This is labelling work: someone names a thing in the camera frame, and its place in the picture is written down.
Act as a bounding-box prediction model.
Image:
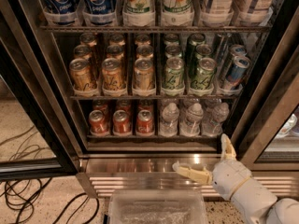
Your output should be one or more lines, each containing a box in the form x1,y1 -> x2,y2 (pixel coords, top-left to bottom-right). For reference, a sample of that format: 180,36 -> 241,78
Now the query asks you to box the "green can second row left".
165,44 -> 183,59

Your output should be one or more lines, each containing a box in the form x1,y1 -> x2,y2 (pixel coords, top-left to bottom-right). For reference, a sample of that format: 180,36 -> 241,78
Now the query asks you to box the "clear water bottle behind right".
204,98 -> 221,113

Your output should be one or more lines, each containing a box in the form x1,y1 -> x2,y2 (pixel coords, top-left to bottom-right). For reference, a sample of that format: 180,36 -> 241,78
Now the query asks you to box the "clear water bottle front middle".
179,103 -> 204,137

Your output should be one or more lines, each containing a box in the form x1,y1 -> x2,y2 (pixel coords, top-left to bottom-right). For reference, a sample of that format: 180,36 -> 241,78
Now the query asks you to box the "clear plastic bin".
108,189 -> 208,224

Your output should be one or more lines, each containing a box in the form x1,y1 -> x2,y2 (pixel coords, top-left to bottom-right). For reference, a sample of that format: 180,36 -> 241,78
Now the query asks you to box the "green can third row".
164,34 -> 180,46
185,33 -> 206,68

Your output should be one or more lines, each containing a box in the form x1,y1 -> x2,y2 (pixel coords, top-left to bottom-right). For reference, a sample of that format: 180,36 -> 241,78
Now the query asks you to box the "green can third row right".
185,33 -> 206,68

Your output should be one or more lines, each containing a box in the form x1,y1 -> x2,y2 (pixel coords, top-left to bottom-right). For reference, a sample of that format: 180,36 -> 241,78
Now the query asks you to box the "green lacroix can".
163,57 -> 184,90
191,57 -> 217,90

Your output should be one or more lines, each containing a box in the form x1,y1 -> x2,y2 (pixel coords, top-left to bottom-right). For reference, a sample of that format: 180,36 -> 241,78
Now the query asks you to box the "steel fridge vent grille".
76,172 -> 299,201

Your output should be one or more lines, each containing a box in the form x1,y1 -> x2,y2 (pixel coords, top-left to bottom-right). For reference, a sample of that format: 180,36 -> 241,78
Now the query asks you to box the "orange LaCroix can front left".
69,58 -> 97,91

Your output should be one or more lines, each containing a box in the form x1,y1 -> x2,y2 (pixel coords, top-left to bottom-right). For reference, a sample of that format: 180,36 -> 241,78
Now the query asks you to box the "green can third row left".
164,34 -> 180,46

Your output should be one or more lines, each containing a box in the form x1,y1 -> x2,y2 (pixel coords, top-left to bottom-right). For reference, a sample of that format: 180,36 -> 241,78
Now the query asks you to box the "orange LaCroix can front middle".
102,58 -> 125,91

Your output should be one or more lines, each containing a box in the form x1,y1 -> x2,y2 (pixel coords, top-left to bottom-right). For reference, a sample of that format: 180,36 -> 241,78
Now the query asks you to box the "green can second row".
165,44 -> 183,59
191,44 -> 215,77

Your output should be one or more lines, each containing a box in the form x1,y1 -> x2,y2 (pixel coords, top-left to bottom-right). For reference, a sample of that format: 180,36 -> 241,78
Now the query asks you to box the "blue energy drink can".
219,44 -> 249,79
222,56 -> 251,91

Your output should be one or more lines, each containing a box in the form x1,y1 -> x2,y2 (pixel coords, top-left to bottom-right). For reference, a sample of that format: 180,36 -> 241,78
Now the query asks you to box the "orange can third row left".
79,33 -> 97,47

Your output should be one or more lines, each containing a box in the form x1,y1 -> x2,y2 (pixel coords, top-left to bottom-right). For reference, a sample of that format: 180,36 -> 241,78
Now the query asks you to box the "glass fridge door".
232,10 -> 299,172
0,0 -> 79,181

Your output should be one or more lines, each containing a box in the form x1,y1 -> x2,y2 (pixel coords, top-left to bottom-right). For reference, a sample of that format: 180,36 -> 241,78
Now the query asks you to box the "orange lacroix can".
69,58 -> 97,91
102,58 -> 125,91
134,58 -> 154,91

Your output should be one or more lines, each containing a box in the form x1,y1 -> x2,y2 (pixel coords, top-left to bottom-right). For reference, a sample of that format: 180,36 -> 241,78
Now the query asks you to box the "red soda can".
136,110 -> 154,136
116,100 -> 132,114
113,110 -> 132,136
137,100 -> 153,112
89,110 -> 108,136
93,100 -> 109,115

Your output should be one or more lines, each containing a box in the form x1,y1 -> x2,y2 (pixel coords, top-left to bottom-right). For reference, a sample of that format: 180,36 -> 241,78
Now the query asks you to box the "red soda can back left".
93,100 -> 109,115

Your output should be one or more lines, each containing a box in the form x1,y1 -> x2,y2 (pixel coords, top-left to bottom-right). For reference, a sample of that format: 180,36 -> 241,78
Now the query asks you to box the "orange can second row middle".
107,45 -> 124,61

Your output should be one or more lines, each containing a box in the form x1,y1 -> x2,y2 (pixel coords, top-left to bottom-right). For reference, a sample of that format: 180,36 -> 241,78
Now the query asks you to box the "orange can second row right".
136,45 -> 153,59

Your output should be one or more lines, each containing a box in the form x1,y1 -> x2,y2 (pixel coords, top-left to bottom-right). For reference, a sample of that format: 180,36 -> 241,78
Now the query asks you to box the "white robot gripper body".
212,160 -> 251,201

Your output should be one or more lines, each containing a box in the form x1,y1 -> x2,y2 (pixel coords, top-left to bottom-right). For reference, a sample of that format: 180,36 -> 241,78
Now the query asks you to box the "glass fridge door right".
232,10 -> 299,172

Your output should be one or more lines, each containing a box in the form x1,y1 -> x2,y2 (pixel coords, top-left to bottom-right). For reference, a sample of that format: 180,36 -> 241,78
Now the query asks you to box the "clear water bottle front left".
159,103 -> 179,137

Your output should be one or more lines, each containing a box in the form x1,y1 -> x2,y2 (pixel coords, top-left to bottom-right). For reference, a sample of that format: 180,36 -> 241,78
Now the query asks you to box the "green LaCroix can front left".
163,57 -> 184,90

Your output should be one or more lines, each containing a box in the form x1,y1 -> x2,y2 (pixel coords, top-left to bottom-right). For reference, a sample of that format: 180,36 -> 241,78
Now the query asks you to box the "black cable on floor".
0,124 -> 101,224

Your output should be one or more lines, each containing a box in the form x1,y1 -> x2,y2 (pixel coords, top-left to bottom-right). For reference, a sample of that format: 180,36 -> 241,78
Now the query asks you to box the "red soda can front middle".
113,110 -> 132,136

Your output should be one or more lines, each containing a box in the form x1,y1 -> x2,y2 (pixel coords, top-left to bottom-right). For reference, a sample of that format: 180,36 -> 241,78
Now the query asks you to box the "orange can second row left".
74,44 -> 93,61

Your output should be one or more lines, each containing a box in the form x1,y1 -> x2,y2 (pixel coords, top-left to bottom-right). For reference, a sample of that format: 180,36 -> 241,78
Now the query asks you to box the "Pepsi bottle right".
84,0 -> 115,25

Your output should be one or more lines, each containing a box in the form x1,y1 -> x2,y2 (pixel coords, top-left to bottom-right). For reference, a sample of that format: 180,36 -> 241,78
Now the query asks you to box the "blue energy drink can front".
222,56 -> 251,91

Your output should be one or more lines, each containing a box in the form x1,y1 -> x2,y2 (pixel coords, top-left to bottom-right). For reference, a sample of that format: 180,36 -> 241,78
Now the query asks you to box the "red soda can front right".
136,110 -> 154,136

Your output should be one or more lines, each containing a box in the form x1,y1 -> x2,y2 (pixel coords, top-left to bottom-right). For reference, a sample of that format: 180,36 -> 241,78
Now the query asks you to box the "orange can third row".
79,33 -> 97,47
135,34 -> 151,46
108,34 -> 126,47

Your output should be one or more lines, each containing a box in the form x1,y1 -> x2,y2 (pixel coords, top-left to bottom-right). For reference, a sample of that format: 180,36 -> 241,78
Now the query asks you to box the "orange can third row right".
135,34 -> 151,46

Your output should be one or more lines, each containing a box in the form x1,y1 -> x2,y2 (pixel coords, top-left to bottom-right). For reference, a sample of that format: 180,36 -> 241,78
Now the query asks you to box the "red soda can front left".
89,110 -> 108,136

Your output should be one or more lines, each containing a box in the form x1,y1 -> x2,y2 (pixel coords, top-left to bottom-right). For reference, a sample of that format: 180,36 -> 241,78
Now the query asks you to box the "red soda can back right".
137,100 -> 153,112

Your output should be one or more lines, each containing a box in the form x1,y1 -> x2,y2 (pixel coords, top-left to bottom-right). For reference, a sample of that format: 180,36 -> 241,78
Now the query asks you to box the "green LaCroix can front right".
191,57 -> 217,90

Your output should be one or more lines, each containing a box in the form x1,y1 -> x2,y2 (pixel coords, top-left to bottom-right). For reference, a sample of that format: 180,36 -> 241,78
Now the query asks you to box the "red soda can back middle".
116,100 -> 132,114

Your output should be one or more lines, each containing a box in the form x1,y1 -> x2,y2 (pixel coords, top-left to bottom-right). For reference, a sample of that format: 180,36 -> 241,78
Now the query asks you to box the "orange LaCroix can front right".
134,58 -> 154,91

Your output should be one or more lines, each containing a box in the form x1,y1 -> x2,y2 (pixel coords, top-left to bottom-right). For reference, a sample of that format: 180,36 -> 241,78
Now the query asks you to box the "blue energy drink can behind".
219,44 -> 249,79

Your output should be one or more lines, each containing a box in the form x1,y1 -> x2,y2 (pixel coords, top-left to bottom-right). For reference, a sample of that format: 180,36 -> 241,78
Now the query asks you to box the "clear plastic water bottle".
202,103 -> 229,137

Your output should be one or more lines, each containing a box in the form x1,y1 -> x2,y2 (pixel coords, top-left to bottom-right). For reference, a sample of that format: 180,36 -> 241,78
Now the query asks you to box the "orange can second row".
107,45 -> 124,61
74,44 -> 93,61
136,45 -> 153,59

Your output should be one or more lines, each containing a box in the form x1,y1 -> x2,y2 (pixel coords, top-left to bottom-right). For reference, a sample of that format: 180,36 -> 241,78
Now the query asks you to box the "orange can third row middle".
108,34 -> 126,47

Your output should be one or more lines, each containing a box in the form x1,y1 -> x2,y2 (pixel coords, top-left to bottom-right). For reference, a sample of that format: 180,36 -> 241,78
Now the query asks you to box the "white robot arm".
172,133 -> 299,224

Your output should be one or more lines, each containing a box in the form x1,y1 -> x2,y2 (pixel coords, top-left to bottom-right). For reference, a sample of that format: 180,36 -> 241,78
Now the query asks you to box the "green can second row right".
191,44 -> 215,77

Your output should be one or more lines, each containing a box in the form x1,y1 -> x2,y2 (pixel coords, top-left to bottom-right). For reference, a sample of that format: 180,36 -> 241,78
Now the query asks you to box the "glass fridge door left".
0,0 -> 79,181

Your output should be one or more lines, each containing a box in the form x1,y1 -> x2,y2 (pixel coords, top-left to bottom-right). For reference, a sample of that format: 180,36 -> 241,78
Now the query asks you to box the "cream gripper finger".
221,133 -> 236,160
172,161 -> 212,185

